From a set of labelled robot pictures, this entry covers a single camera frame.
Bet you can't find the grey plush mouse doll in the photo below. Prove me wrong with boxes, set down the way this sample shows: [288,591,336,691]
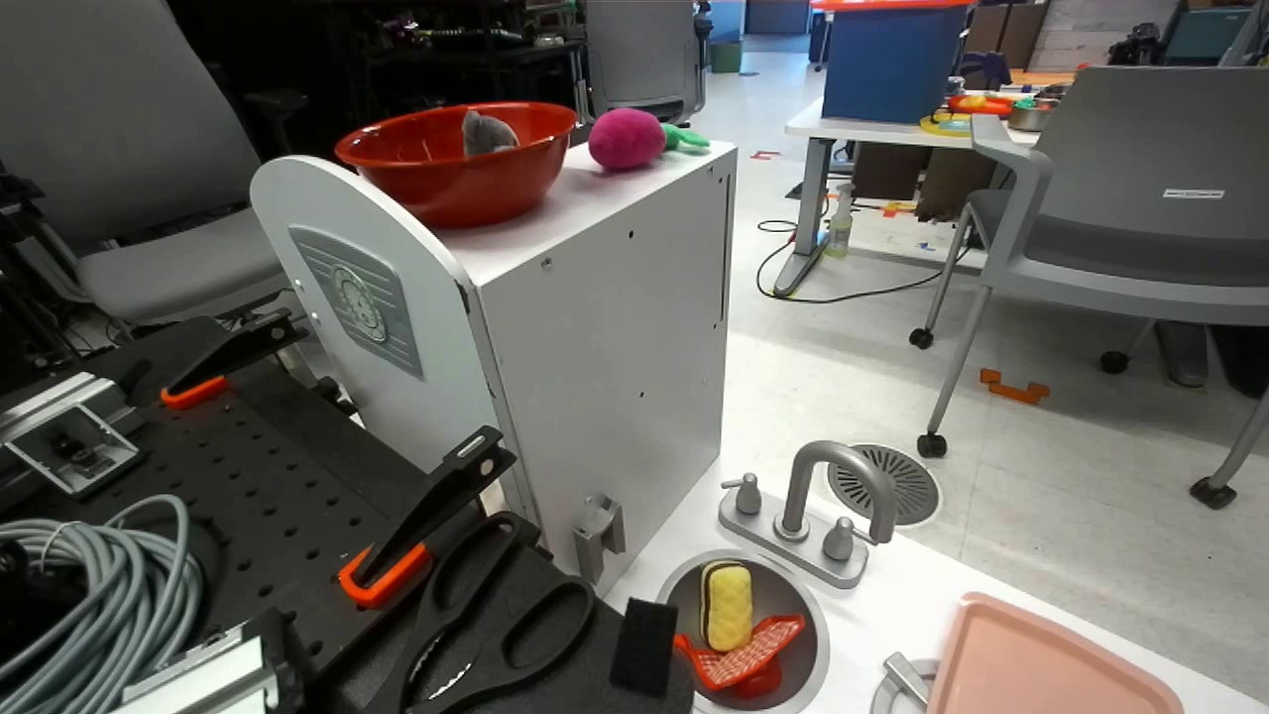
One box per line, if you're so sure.
[455,108,522,157]

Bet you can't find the red plastic bowl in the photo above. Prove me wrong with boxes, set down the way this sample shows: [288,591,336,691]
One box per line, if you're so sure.
[328,97,583,228]

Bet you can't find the white cabinet with grey panel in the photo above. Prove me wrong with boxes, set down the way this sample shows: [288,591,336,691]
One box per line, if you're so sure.
[246,133,743,581]

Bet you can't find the grey toy faucet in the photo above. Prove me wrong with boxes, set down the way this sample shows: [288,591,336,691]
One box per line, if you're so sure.
[712,435,899,591]

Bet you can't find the pink plush ball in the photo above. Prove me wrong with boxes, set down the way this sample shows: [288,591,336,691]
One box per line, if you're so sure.
[583,108,670,178]

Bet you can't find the small spray bottle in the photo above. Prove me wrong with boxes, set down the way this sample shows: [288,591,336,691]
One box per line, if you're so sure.
[821,182,858,259]

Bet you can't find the yellow sponge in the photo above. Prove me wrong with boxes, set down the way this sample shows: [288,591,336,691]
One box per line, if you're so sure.
[696,559,756,655]

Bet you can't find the black foam block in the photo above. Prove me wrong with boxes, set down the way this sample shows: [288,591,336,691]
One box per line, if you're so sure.
[605,594,683,700]

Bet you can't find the round grey floor cover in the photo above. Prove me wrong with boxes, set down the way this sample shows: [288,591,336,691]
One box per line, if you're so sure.
[827,441,942,531]

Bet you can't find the light grey chair back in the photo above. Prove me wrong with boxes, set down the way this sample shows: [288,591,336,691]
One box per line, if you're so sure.
[583,0,704,124]

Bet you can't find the red dish brush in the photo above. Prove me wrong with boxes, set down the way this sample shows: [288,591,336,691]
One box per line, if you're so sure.
[670,609,809,700]

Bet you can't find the white desk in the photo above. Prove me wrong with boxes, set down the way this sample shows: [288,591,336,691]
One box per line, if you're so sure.
[768,85,1063,302]

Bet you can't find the grey toy sink basin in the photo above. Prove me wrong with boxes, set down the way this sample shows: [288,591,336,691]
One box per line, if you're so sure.
[653,548,827,714]

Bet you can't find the white toy kitchen counter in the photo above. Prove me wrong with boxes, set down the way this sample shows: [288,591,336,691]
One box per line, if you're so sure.
[599,449,1269,714]

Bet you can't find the black scissors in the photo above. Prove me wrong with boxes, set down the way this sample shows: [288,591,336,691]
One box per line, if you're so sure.
[399,520,599,711]

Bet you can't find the black perforated breadboard table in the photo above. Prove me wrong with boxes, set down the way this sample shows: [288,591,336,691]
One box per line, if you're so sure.
[0,310,539,714]

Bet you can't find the blue storage bin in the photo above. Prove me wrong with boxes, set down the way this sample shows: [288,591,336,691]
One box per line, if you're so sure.
[815,5,978,126]

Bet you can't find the orange bin lid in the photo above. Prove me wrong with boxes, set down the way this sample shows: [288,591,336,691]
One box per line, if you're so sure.
[809,0,978,18]

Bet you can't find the pink plastic tray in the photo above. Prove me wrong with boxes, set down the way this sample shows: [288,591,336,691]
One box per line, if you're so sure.
[924,591,1184,714]

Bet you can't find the silver aluminium extrusion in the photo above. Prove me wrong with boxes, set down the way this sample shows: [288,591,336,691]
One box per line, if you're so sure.
[112,620,288,714]

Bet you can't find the grey chair with castors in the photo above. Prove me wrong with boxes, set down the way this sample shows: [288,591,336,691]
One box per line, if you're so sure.
[908,63,1269,516]

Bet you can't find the large grey office chair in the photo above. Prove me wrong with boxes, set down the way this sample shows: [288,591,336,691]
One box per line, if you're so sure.
[0,0,305,333]

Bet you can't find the laptop screen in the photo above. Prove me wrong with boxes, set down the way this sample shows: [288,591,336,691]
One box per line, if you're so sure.
[1159,5,1260,70]

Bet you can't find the black floor cable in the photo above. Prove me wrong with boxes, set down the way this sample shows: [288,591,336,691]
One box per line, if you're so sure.
[751,212,961,310]

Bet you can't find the black clamp with orange handle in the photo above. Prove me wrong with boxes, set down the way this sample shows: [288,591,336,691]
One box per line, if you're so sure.
[333,423,519,609]
[153,310,313,411]

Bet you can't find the silver metal mount block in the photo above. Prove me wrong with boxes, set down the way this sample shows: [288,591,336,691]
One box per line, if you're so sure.
[0,371,145,503]

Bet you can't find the grey cable bundle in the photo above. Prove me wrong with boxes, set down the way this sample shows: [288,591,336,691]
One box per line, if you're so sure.
[0,490,210,714]

